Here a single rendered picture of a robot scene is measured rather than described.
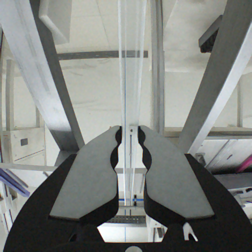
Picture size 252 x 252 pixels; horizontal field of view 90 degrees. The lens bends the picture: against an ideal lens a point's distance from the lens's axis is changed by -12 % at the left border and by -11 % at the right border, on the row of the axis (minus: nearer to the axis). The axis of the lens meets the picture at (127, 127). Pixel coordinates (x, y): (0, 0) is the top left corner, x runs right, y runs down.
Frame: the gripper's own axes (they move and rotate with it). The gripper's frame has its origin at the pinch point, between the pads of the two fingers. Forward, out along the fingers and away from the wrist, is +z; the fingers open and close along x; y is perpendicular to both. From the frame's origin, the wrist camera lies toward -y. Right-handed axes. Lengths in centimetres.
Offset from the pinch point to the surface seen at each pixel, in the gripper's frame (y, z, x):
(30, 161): 54, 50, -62
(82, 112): 75, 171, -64
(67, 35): -7.9, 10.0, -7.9
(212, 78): -2.2, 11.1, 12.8
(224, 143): 12.1, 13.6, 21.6
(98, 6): -40, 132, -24
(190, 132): 9.3, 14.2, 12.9
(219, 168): 24.3, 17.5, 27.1
